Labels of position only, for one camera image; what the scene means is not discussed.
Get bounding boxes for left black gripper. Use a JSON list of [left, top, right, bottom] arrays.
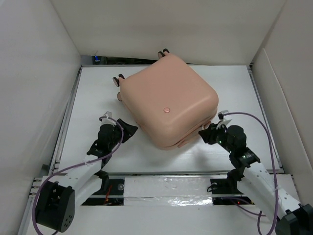
[[108, 119, 136, 150]]

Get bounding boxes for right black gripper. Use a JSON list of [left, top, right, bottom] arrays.
[[198, 121, 234, 153]]

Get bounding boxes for pink hard-shell suitcase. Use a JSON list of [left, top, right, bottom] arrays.
[[113, 48, 219, 149]]

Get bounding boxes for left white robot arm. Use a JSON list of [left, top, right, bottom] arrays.
[[32, 116, 138, 235]]

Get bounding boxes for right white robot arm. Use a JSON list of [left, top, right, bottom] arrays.
[[199, 123, 313, 235]]

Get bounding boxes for background electronics box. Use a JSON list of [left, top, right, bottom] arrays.
[[92, 55, 102, 65]]

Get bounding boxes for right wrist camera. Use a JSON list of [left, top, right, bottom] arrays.
[[216, 110, 232, 129]]

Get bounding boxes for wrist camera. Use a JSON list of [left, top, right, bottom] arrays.
[[216, 110, 232, 129], [99, 111, 115, 126]]

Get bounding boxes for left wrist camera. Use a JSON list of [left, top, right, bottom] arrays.
[[99, 111, 115, 126]]

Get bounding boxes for aluminium rail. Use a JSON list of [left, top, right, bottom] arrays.
[[78, 171, 260, 200]]

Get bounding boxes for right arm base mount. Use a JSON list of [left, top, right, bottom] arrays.
[[207, 170, 254, 206]]

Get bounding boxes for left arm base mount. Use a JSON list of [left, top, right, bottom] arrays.
[[82, 171, 125, 206]]

